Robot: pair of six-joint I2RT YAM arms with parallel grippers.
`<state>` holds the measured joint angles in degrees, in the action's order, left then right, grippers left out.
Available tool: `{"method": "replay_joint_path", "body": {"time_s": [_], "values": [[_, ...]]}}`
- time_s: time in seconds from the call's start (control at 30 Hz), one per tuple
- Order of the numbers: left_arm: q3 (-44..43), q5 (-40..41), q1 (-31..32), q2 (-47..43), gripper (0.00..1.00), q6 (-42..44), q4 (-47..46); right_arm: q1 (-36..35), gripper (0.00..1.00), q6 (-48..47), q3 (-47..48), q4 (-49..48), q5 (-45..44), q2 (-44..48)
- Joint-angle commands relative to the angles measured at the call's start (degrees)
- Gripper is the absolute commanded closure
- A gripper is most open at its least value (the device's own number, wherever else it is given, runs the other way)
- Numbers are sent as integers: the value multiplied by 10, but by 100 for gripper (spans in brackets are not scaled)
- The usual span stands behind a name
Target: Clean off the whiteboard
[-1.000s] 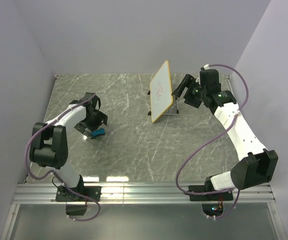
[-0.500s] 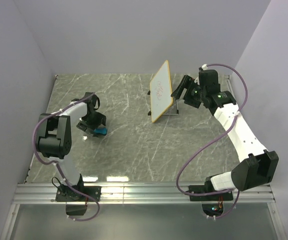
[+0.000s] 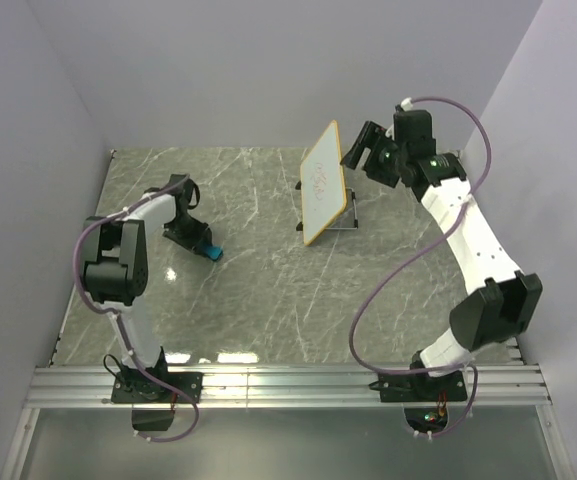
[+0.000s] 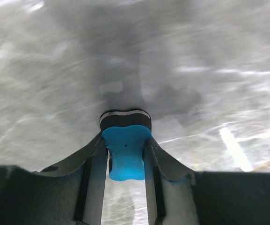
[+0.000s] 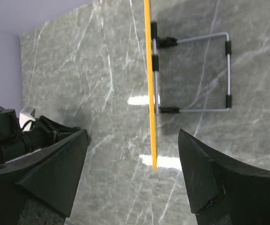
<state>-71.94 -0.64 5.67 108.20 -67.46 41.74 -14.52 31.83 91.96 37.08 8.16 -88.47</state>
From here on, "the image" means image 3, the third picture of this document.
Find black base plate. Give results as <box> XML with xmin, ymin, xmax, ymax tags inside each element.
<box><xmin>111</xmin><ymin>370</ymin><xmax>203</xmax><ymax>404</ymax></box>
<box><xmin>369</xmin><ymin>371</ymin><xmax>468</xmax><ymax>403</ymax></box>

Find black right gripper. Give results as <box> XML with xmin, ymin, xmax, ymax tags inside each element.
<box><xmin>339</xmin><ymin>121</ymin><xmax>407</xmax><ymax>189</ymax></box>

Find aluminium mounting rail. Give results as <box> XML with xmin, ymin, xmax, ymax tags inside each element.
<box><xmin>24</xmin><ymin>364</ymin><xmax>552</xmax><ymax>409</ymax></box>

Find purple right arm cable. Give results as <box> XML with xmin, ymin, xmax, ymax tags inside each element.
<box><xmin>349</xmin><ymin>95</ymin><xmax>493</xmax><ymax>439</ymax></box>

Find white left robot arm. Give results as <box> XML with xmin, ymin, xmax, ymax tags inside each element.
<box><xmin>73</xmin><ymin>174</ymin><xmax>223</xmax><ymax>402</ymax></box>

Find metal wire easel stand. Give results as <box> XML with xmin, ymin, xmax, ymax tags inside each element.
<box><xmin>294</xmin><ymin>180</ymin><xmax>360</xmax><ymax>233</ymax></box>

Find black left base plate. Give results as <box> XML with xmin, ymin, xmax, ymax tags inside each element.
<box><xmin>111</xmin><ymin>370</ymin><xmax>203</xmax><ymax>404</ymax></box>

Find yellow framed whiteboard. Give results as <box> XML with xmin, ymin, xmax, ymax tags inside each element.
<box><xmin>300</xmin><ymin>120</ymin><xmax>347</xmax><ymax>246</ymax></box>

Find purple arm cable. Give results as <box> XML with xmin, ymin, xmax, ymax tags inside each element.
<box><xmin>349</xmin><ymin>95</ymin><xmax>493</xmax><ymax>439</ymax></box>
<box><xmin>74</xmin><ymin>173</ymin><xmax>201</xmax><ymax>443</ymax></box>

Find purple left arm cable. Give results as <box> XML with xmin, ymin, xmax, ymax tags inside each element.
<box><xmin>74</xmin><ymin>173</ymin><xmax>201</xmax><ymax>443</ymax></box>

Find blue whiteboard eraser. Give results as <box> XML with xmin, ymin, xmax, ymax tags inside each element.
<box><xmin>202</xmin><ymin>244</ymin><xmax>223</xmax><ymax>262</ymax></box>

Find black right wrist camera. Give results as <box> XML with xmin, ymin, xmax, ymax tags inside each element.
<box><xmin>393</xmin><ymin>107</ymin><xmax>437</xmax><ymax>158</ymax></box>

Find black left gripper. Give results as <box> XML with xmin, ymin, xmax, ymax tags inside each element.
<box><xmin>163</xmin><ymin>215</ymin><xmax>212</xmax><ymax>256</ymax></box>

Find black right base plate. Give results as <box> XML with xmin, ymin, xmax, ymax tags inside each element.
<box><xmin>369</xmin><ymin>371</ymin><xmax>468</xmax><ymax>403</ymax></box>

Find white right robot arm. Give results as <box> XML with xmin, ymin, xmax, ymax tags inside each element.
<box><xmin>342</xmin><ymin>111</ymin><xmax>543</xmax><ymax>400</ymax></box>

